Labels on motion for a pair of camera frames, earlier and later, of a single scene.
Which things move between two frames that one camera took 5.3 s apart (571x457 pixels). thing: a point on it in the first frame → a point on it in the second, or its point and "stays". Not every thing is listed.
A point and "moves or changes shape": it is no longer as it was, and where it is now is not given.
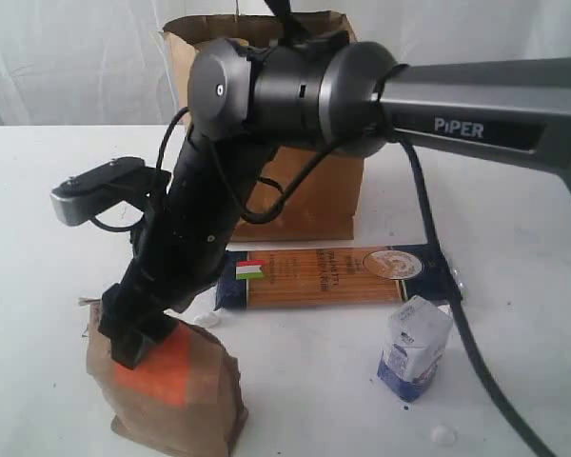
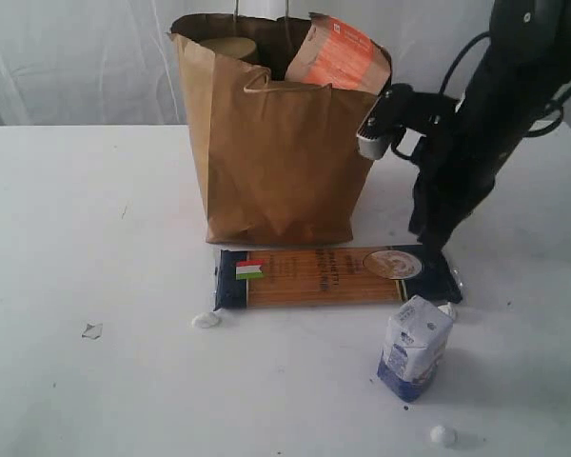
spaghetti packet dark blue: (348, 277) stays
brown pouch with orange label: (182, 401) moves or changes shape
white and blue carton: (417, 333) stays
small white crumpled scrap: (206, 319) stays
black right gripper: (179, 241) → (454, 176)
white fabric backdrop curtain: (113, 62) stays
